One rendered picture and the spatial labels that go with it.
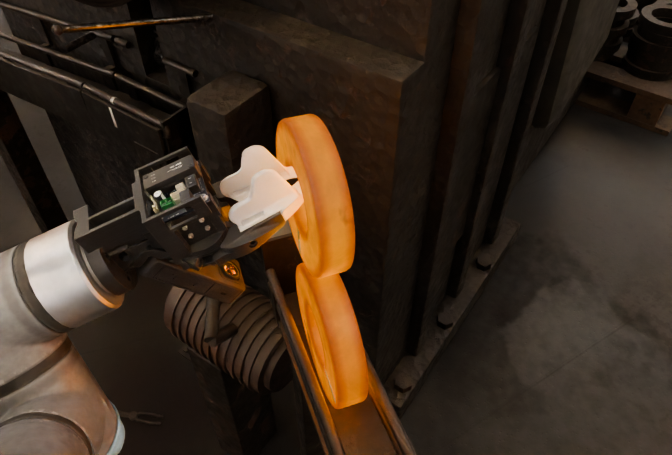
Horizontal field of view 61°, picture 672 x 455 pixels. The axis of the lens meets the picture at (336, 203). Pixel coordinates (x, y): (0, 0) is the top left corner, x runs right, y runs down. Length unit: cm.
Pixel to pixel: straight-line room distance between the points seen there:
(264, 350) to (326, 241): 38
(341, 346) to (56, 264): 26
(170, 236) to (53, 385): 17
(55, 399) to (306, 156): 30
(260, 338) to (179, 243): 37
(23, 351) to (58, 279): 8
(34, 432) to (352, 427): 31
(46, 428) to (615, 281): 149
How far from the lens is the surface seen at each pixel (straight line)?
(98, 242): 52
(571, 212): 190
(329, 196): 48
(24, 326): 55
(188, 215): 50
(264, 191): 51
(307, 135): 50
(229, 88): 83
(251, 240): 51
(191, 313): 91
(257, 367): 85
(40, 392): 58
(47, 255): 54
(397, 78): 71
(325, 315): 55
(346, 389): 58
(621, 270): 179
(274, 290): 71
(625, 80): 231
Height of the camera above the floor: 124
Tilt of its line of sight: 44 degrees down
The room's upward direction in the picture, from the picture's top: straight up
